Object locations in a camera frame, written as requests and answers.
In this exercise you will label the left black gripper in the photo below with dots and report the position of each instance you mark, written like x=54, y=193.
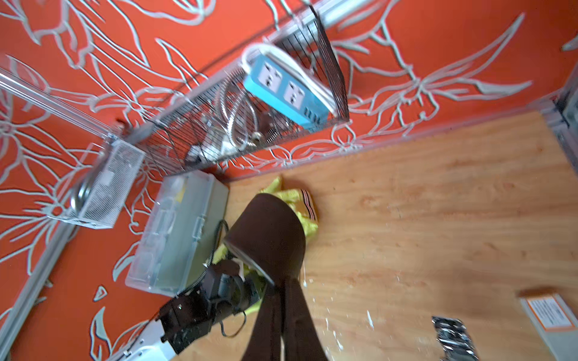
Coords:
x=225, y=290

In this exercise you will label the lime green trousers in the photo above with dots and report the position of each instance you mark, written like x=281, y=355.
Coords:
x=301, y=203

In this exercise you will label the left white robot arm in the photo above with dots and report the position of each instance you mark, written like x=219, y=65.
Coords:
x=147, y=344

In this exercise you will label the translucent plastic storage box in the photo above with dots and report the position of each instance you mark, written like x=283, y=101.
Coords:
x=180, y=234

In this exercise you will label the white charger block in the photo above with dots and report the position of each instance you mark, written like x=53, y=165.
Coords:
x=216, y=145

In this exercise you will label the metal tool in bin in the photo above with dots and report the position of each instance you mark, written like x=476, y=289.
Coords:
x=82, y=190

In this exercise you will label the blue white power bank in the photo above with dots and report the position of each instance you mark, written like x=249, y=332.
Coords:
x=276, y=78

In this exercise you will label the white labelled box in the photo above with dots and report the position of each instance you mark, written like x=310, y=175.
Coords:
x=555, y=323

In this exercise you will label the clear plastic wall bin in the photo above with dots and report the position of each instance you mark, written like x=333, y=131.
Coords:
x=120, y=163

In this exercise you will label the black wire wall basket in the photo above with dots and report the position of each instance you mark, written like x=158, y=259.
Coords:
x=168, y=136

